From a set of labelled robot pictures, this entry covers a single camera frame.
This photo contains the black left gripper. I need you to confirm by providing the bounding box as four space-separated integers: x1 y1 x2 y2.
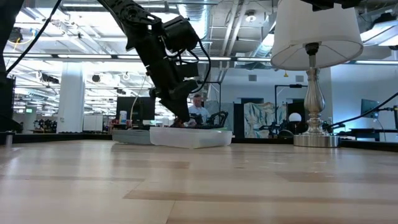
149 62 200 123

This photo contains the clear plastic supply box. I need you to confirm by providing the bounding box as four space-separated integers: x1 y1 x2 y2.
149 126 233 149

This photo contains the person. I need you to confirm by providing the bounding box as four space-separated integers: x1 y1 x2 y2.
188 94 211 124

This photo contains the black computer monitor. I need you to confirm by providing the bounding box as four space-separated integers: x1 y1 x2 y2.
116 96 156 127

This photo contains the pale patterned cloth panel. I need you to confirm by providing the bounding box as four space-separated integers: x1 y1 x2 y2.
244 102 289 139

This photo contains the white cabinet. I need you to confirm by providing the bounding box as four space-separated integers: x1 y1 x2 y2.
83 114 104 133

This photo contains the white pillar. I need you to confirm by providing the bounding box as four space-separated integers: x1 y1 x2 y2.
57 70 86 134

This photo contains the white shade silver table lamp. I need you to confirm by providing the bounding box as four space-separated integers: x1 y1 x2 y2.
270 0 364 148

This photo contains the black cabinet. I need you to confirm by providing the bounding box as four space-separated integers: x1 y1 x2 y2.
0 76 16 133

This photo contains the blue lit monitor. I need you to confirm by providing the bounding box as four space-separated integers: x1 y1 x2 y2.
360 98 381 119

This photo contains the right arm long black cable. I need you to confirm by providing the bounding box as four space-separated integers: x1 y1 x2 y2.
328 91 398 130

